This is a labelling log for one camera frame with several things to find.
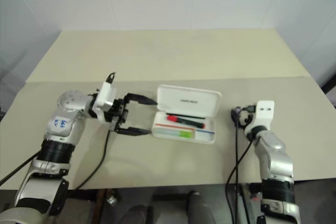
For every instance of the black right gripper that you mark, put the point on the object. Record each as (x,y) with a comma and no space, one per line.
(241,116)

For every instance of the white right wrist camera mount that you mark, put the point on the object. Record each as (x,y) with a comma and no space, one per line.
(263,115)

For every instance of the black marker with red cap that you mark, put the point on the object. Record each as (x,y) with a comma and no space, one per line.
(186,121)

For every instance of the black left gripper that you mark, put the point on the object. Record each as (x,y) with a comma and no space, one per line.
(119,115)

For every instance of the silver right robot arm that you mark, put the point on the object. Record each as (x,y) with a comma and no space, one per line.
(273,155)

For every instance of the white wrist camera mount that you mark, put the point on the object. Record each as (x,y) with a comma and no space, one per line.
(106,95)
(263,115)

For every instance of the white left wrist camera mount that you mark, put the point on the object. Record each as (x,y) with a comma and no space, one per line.
(106,95)

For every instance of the white plastic pencil case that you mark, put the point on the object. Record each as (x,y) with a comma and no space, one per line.
(189,103)

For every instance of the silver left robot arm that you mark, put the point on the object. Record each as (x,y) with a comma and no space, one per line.
(67,119)

